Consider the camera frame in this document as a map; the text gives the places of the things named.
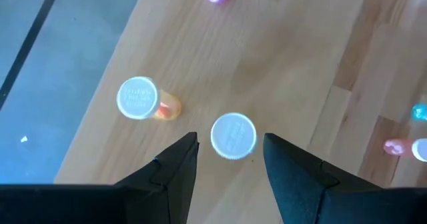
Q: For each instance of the wooden shelf black metal frame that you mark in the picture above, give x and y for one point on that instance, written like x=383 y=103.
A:
x=250 y=57

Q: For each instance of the white paper scrap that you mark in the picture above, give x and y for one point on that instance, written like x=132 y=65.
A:
x=24 y=139

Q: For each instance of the red pill bottle white cap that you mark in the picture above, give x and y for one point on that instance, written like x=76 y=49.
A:
x=400 y=148

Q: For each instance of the yellow pill bottle white cap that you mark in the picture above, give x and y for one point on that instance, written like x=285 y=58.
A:
x=233 y=135
x=138 y=97

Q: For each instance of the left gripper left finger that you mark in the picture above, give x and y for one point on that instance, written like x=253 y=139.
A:
x=166 y=184

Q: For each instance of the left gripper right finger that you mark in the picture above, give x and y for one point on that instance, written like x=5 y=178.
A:
x=293 y=184

